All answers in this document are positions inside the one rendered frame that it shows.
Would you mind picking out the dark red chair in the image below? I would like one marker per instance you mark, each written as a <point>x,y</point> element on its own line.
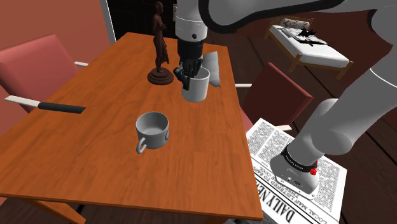
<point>273,96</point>

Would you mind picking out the dark doorway with white frame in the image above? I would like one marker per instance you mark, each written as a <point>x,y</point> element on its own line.
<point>130,18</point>

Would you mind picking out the orange wooden table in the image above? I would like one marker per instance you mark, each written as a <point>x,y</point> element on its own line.
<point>93,173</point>

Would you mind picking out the black bar-shaped object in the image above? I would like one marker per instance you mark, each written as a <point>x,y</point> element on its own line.
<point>62,107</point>

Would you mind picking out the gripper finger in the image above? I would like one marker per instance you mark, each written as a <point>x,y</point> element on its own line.
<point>185,81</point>
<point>194,69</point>

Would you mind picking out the newspaper-patterned robot stand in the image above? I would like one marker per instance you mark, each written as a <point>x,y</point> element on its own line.
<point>266,142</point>

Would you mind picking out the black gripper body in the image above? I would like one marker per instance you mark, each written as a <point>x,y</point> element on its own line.
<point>189,50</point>

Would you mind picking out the white bed with wooden frame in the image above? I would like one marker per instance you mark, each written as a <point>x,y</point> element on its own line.
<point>316,51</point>

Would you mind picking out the pink chair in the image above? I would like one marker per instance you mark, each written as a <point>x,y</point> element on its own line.
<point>37,65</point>

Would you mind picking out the brown human figure statue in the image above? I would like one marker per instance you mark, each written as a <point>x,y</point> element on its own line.
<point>159,46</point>

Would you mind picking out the white folded book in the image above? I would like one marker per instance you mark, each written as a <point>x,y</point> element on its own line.
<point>213,66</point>

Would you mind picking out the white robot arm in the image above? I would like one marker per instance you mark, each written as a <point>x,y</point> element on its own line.
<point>335,124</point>

